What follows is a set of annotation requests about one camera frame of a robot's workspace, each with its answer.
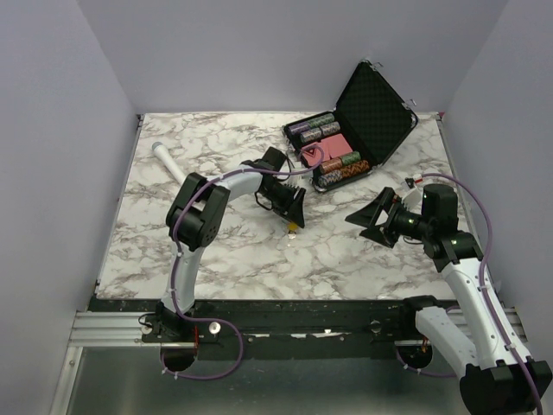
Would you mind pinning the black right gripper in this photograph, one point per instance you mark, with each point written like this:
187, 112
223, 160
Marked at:
369, 214

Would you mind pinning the red playing card deck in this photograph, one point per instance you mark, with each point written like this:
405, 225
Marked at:
329, 147

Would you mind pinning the brown green chip row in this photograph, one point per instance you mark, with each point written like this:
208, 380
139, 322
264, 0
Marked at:
340, 162

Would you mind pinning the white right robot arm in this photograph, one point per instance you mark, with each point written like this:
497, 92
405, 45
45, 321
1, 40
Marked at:
495, 370

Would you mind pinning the blue orange chip row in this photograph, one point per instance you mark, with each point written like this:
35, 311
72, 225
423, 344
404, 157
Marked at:
343, 173

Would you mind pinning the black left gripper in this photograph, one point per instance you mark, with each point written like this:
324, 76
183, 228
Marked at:
294, 209

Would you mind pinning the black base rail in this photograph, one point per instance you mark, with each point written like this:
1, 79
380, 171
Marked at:
222, 330

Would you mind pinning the purple green chip row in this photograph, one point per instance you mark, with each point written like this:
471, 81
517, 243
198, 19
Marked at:
313, 123

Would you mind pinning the white cylindrical tube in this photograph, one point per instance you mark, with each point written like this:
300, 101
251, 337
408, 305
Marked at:
160, 150

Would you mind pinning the black poker chip case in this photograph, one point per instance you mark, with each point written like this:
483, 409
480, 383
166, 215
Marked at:
373, 119

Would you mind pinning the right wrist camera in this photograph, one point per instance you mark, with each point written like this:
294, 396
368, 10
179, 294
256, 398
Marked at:
413, 191

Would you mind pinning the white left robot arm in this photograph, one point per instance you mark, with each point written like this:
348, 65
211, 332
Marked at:
195, 216

